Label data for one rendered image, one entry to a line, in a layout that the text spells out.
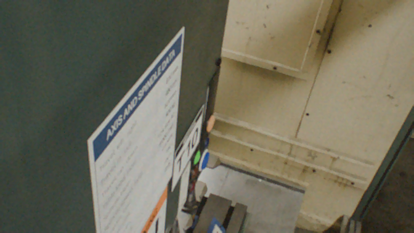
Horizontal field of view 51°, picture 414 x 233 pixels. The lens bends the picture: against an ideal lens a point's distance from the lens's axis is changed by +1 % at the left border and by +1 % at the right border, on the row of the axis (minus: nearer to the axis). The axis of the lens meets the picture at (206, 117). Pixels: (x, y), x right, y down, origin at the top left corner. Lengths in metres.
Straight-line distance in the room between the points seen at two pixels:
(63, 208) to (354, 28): 1.11
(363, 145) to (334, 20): 0.45
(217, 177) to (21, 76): 1.54
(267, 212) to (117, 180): 1.37
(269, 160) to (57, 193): 1.42
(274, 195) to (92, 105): 1.47
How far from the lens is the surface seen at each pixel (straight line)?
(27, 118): 0.22
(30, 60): 0.21
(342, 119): 1.48
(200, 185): 1.18
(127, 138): 0.34
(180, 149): 0.52
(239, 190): 1.71
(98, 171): 0.31
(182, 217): 1.12
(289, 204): 1.71
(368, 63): 1.36
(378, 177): 1.62
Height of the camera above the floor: 2.12
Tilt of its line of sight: 41 degrees down
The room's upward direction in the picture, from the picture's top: 8 degrees clockwise
